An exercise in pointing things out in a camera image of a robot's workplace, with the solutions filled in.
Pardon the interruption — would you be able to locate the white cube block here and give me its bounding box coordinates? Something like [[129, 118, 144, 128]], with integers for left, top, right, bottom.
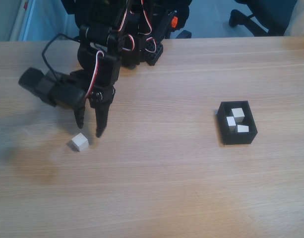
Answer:
[[235, 124, 250, 134], [231, 108, 244, 123], [71, 132, 90, 152], [226, 116, 237, 131]]

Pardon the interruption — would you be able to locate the black open box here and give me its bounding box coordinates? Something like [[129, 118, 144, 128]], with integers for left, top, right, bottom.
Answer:
[[217, 100, 258, 146]]

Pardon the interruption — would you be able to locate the black clamp orange knob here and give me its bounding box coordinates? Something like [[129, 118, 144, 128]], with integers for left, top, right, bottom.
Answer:
[[164, 11, 179, 34]]

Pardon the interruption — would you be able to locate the white board panel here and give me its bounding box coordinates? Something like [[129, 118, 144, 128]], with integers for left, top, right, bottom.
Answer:
[[9, 0, 36, 42]]

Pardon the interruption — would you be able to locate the person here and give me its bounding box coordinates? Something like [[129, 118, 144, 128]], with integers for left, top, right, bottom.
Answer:
[[283, 0, 304, 38]]

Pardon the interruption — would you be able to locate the white red servo cable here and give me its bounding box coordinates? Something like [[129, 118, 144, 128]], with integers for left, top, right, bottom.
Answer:
[[84, 51, 105, 100]]

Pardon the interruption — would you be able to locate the black oval camera box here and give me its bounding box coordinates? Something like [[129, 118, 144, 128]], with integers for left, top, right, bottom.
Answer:
[[18, 67, 86, 110]]

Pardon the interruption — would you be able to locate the black camera cable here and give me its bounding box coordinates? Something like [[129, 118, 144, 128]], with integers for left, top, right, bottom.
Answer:
[[42, 33, 81, 80]]

